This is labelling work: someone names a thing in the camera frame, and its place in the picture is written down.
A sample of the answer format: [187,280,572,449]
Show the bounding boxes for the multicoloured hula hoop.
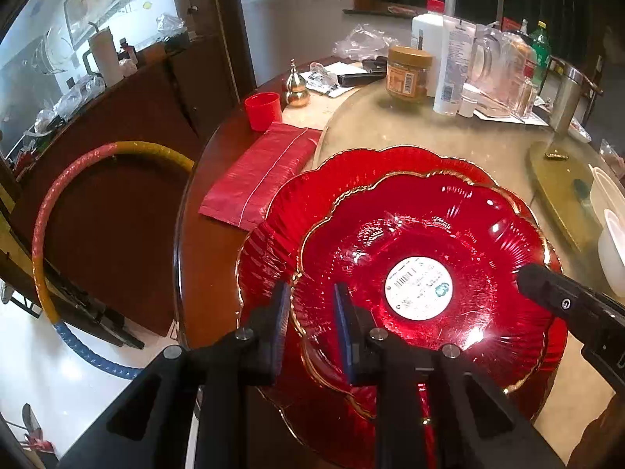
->
[32,141,196,381]

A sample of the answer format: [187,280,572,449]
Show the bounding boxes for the beige plastic bowl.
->
[588,163,625,226]

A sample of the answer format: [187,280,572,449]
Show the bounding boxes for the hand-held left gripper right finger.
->
[333,282,567,469]

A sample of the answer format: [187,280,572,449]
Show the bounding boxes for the red woven bag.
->
[198,121,323,231]

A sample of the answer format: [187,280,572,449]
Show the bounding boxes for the black stapler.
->
[337,57,389,88]

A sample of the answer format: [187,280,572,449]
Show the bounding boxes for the white printed paper sheet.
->
[473,106,550,129]

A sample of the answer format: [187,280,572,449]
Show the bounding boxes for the white foam plate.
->
[598,209,625,299]

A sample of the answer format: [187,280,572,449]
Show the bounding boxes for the orange drink can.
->
[515,41,538,108]

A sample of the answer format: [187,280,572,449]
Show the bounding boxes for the tall white lotion bottle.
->
[432,0,477,117]

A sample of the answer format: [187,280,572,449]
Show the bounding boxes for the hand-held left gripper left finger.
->
[59,281,294,469]

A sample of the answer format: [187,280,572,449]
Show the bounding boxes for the empty clear plastic pitcher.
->
[471,27,511,118]

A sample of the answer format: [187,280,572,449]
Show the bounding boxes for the small white jar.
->
[458,83,482,119]

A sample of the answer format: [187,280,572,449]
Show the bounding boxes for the white printed packet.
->
[299,61,352,96]

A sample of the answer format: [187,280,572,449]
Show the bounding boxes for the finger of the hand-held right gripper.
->
[516,264,625,347]

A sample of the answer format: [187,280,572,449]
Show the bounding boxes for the small red glass plate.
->
[291,171,562,422]

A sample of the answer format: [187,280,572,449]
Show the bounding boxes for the large red glass plate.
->
[236,145,570,469]

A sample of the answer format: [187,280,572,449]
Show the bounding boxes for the stainless steel thermos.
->
[552,64,587,134]

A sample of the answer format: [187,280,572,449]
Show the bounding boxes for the crumpled plastic bag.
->
[53,75,105,120]

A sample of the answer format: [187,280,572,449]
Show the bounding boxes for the white bottle with red cap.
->
[411,0,447,98]

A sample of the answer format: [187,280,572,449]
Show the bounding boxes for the wooden sideboard cabinet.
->
[10,34,257,338]

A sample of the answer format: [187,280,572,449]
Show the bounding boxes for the green plastic bottle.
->
[530,20,552,91]

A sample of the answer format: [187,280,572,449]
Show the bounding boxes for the gold glitter placemat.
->
[529,141,616,255]

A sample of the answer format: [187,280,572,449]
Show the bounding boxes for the clear plastic bag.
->
[333,23,398,59]

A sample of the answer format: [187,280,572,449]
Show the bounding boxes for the gold gourd ornament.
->
[284,59,311,107]

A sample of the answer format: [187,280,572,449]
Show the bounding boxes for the white tumbler with handle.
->
[83,27,125,89]

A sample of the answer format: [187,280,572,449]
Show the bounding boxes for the red plastic cup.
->
[244,92,283,132]

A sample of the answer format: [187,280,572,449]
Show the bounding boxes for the peanut butter jar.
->
[386,45,434,101]

